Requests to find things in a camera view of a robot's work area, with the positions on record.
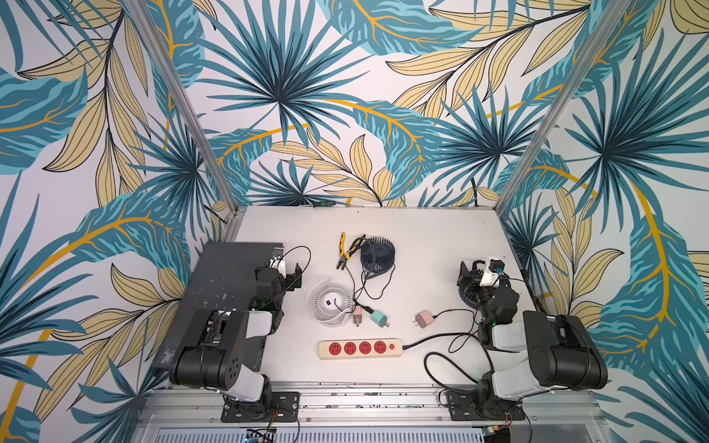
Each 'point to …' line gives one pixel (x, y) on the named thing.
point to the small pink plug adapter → (357, 316)
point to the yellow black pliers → (342, 258)
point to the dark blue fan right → (473, 294)
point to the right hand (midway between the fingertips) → (461, 262)
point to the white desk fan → (330, 305)
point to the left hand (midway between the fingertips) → (282, 265)
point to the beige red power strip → (360, 348)
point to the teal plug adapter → (379, 318)
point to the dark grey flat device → (224, 279)
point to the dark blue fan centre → (377, 256)
